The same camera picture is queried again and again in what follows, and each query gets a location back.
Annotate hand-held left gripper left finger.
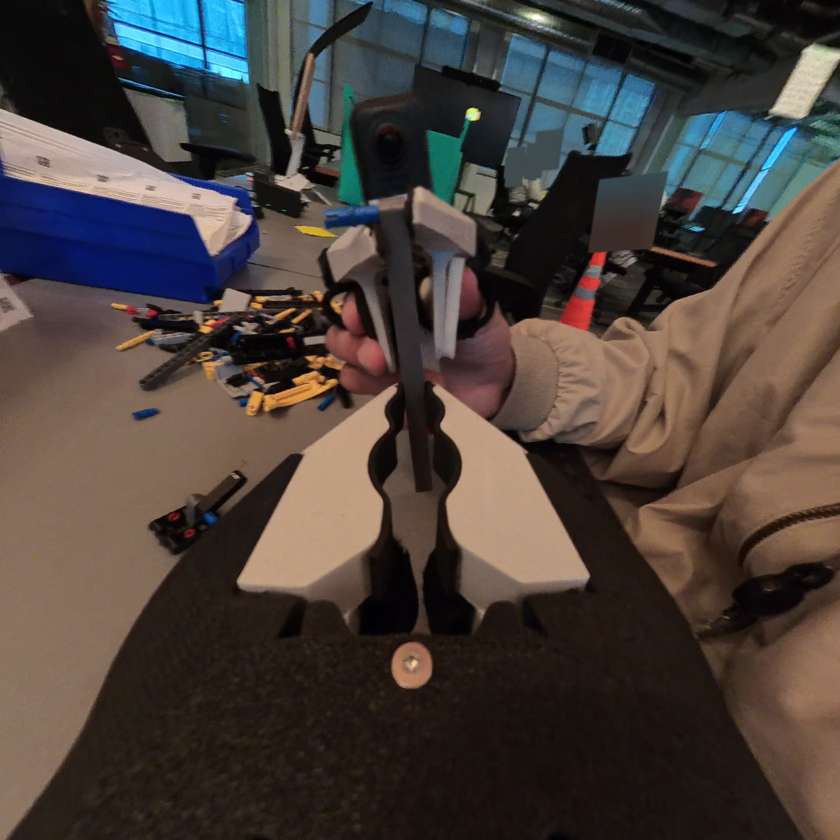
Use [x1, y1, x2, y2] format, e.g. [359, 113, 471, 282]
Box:
[236, 386, 403, 599]

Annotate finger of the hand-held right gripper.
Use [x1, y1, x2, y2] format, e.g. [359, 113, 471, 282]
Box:
[408, 185, 479, 258]
[325, 228, 387, 291]

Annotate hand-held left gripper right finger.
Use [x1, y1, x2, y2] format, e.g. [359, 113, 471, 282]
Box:
[425, 384, 592, 599]

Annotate dark grey long beam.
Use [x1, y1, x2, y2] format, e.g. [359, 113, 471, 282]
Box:
[377, 196, 435, 493]
[139, 315, 240, 392]

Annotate black brick assembly red pins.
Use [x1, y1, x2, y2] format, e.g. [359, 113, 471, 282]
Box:
[149, 470, 248, 555]

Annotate person's right forearm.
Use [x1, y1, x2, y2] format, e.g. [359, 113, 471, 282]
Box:
[492, 164, 840, 500]

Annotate grey desk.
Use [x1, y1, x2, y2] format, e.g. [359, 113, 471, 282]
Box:
[0, 190, 408, 837]

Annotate person's right hand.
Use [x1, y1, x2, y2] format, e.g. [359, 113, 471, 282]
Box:
[325, 266, 517, 422]

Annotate green storage bin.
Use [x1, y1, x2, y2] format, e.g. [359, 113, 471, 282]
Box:
[338, 85, 480, 207]

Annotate black monitor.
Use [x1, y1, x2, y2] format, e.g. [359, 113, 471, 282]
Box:
[412, 66, 522, 188]

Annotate black device box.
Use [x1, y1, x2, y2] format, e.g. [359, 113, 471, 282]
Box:
[252, 172, 306, 219]

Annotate pile of loose bricks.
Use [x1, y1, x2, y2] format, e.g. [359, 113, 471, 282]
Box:
[112, 287, 355, 416]

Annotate orange traffic cone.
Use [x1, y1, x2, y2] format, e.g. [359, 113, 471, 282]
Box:
[559, 251, 608, 331]

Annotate blue storage bin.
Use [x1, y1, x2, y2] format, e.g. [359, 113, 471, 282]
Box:
[0, 157, 261, 304]

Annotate wooden-top table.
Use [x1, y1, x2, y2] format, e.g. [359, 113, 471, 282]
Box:
[630, 246, 719, 316]

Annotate white printed sheets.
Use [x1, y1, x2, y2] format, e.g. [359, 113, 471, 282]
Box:
[0, 108, 253, 257]

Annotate beige jacket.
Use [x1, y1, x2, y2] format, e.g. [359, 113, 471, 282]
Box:
[577, 420, 840, 840]

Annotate hanging white sign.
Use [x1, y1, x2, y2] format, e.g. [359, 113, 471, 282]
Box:
[771, 45, 840, 119]

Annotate black cord toggle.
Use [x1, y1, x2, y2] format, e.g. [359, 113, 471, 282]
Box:
[699, 562, 836, 639]

